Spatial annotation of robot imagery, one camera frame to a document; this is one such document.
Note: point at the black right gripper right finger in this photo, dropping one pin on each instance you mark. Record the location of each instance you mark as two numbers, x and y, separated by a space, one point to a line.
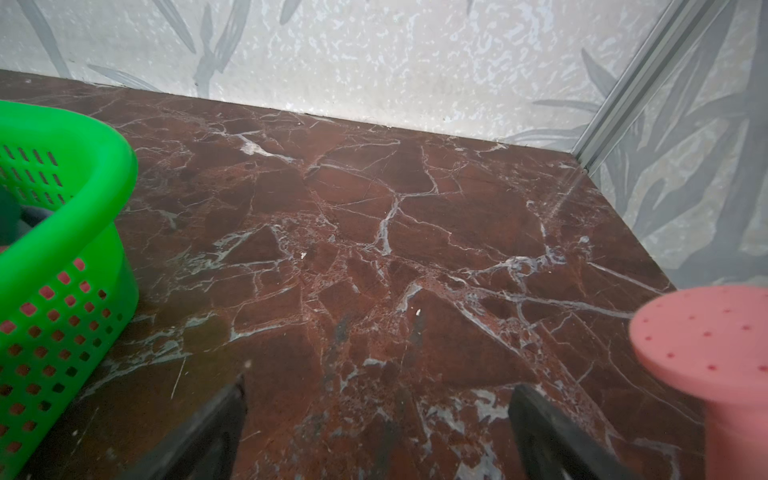
552 446

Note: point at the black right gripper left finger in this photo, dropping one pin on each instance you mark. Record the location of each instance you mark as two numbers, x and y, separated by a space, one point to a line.
204 446

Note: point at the pink watering can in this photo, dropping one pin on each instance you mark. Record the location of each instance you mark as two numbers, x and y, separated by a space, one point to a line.
711 343

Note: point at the green plastic laundry basket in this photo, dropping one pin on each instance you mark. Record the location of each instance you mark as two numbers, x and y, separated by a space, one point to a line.
67 288

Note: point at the dark green t-shirt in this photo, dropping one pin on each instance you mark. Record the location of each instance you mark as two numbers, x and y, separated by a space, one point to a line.
18 220

